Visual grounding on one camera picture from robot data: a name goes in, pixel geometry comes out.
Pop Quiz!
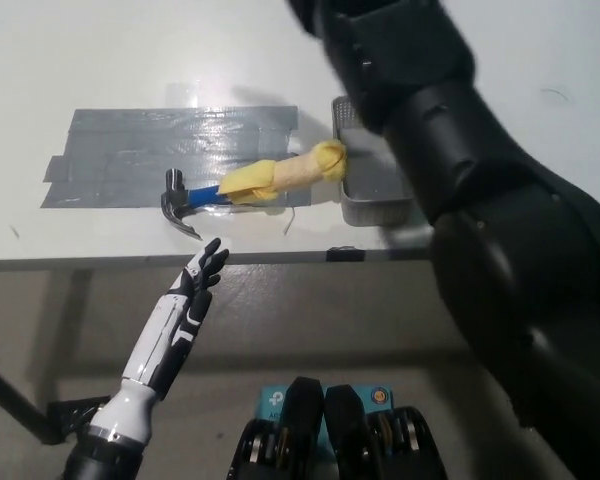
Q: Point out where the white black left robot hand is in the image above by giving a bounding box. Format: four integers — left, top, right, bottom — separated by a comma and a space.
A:
121, 238, 231, 402

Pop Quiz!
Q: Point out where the blue hammer with yellow wrap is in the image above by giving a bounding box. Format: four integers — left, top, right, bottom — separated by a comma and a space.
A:
158, 139, 349, 243

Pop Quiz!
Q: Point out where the gray plastic basket container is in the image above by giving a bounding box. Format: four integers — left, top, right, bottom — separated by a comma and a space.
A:
331, 95, 414, 227

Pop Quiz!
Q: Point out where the teal cardboard box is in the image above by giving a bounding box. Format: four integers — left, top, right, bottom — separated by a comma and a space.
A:
259, 383, 396, 446

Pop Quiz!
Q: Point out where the black floor tape patch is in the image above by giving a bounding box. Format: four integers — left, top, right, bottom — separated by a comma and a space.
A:
44, 394, 111, 444

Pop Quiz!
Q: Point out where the black metal table leg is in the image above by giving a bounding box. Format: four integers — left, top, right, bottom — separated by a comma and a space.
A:
0, 357, 51, 446

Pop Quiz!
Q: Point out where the gray duct tape patch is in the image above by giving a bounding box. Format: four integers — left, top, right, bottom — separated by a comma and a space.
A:
39, 104, 314, 211

